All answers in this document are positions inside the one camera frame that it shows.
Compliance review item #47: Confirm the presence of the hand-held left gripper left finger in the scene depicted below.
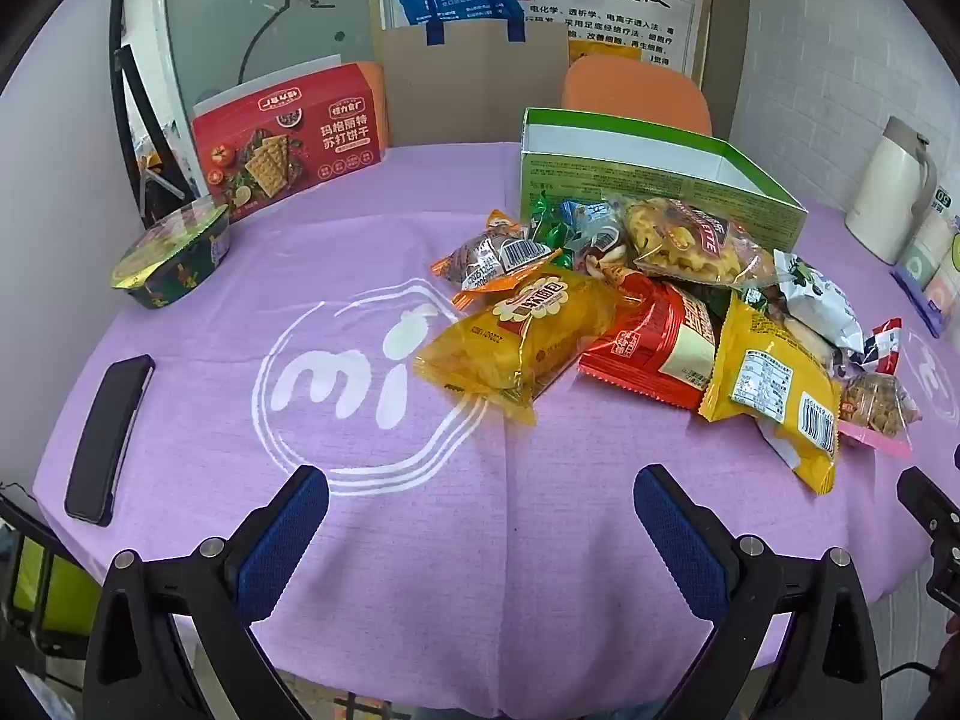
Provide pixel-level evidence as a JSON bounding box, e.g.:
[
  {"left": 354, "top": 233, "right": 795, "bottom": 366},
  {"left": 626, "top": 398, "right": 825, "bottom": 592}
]
[{"left": 82, "top": 465, "right": 331, "bottom": 720}]

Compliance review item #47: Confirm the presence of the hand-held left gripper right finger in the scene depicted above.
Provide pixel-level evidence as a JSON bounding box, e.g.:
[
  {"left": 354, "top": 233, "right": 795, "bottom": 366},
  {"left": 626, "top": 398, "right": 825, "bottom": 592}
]
[{"left": 634, "top": 465, "right": 886, "bottom": 720}]

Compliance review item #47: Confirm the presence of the clear pink-edged snack packet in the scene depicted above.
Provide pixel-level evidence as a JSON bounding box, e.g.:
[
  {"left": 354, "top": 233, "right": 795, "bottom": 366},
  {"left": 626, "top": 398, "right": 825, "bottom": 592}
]
[{"left": 835, "top": 371, "right": 922, "bottom": 460}]

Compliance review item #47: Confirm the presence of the small striped snack packet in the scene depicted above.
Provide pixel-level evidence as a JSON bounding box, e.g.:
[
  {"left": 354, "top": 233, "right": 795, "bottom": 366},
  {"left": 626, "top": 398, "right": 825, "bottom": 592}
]
[{"left": 857, "top": 317, "right": 906, "bottom": 377}]

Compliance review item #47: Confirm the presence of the yellow snack packet white label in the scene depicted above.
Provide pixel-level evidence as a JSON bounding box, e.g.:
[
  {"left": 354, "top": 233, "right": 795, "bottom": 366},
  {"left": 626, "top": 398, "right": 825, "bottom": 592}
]
[{"left": 699, "top": 291, "right": 842, "bottom": 497}]

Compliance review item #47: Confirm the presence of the red snack packet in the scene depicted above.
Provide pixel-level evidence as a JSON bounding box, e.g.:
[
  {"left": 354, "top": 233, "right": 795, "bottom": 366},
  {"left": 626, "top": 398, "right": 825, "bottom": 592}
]
[{"left": 576, "top": 272, "right": 725, "bottom": 412}]

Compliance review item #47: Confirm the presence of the white green snack packet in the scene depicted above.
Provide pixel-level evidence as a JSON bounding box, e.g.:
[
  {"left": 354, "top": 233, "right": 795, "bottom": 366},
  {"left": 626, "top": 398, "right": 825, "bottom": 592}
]
[{"left": 771, "top": 247, "right": 869, "bottom": 355}]

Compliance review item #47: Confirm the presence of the brown snack packet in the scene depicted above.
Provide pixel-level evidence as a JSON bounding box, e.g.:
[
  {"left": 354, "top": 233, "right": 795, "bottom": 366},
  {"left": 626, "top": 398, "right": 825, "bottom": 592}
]
[{"left": 581, "top": 236, "right": 635, "bottom": 282}]

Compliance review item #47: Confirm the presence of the clear waffle snack packet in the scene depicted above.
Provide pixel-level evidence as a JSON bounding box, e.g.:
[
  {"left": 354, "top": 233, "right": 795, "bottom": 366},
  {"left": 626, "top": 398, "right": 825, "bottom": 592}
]
[{"left": 619, "top": 195, "right": 779, "bottom": 292}]

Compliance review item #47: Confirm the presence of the clear orange-edged snack packet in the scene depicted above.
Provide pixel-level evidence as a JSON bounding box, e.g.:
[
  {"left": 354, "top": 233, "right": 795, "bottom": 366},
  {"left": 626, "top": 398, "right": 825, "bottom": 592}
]
[{"left": 430, "top": 208, "right": 554, "bottom": 310}]

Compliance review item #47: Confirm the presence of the green cardboard box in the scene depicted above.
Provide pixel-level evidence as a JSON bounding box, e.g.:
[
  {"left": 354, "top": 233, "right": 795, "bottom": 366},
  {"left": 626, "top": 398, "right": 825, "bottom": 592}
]
[{"left": 520, "top": 106, "right": 809, "bottom": 252}]

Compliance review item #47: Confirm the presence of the black phone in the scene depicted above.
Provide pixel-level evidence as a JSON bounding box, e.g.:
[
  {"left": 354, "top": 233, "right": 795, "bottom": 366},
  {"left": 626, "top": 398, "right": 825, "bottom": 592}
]
[{"left": 64, "top": 355, "right": 156, "bottom": 526}]

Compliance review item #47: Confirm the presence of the paper cup pack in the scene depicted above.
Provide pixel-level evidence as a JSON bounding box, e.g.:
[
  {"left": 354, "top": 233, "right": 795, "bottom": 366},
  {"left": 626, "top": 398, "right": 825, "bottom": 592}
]
[{"left": 892, "top": 195, "right": 960, "bottom": 338}]

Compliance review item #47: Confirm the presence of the yellow bread packet red label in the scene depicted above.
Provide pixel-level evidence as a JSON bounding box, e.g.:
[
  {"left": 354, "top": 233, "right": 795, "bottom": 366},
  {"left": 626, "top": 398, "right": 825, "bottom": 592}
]
[{"left": 412, "top": 265, "right": 625, "bottom": 426}]

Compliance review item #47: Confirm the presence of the purple printed tablecloth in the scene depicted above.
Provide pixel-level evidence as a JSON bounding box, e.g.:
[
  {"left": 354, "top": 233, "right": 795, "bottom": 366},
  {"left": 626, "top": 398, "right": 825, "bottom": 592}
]
[{"left": 30, "top": 142, "right": 960, "bottom": 717}]

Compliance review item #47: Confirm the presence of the instant noodle bowl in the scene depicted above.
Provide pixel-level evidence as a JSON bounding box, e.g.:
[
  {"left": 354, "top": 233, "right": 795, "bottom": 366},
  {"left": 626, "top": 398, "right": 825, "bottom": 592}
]
[{"left": 111, "top": 199, "right": 232, "bottom": 312}]

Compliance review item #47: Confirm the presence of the cream thermos jug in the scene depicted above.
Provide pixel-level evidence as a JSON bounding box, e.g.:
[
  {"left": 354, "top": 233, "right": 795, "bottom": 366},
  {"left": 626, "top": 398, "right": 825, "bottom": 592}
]
[{"left": 846, "top": 116, "right": 938, "bottom": 263}]

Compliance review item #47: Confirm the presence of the red cracker box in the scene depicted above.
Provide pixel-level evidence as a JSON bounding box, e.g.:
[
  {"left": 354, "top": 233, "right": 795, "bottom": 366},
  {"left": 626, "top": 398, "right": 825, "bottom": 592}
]
[{"left": 191, "top": 62, "right": 387, "bottom": 222}]

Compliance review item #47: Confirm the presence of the black stand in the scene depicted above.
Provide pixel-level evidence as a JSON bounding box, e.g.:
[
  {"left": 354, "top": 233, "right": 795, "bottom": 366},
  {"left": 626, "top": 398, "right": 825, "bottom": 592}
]
[{"left": 109, "top": 0, "right": 196, "bottom": 230}]

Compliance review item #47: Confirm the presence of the brown paper bag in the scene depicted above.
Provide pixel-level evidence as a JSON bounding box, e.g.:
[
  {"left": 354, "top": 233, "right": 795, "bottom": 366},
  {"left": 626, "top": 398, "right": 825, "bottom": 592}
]
[{"left": 367, "top": 0, "right": 571, "bottom": 147}]

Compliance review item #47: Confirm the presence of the green seat black frame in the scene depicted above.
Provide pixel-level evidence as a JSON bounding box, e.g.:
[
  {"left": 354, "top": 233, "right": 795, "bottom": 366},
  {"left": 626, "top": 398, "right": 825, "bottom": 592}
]
[{"left": 0, "top": 480, "right": 102, "bottom": 661}]

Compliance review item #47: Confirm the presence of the white wall poster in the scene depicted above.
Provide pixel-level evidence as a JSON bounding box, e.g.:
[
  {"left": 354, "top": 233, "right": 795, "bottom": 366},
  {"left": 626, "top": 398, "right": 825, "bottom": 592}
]
[{"left": 510, "top": 0, "right": 691, "bottom": 72}]

